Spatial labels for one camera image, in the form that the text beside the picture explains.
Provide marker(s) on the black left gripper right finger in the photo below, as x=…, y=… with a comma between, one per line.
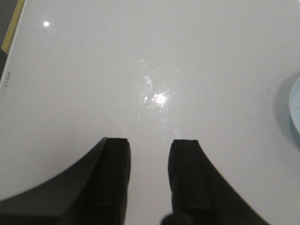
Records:
x=200, y=194

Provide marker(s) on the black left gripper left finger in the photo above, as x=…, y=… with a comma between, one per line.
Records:
x=93, y=191

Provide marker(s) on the light blue round plate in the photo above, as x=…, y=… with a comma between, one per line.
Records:
x=294, y=109

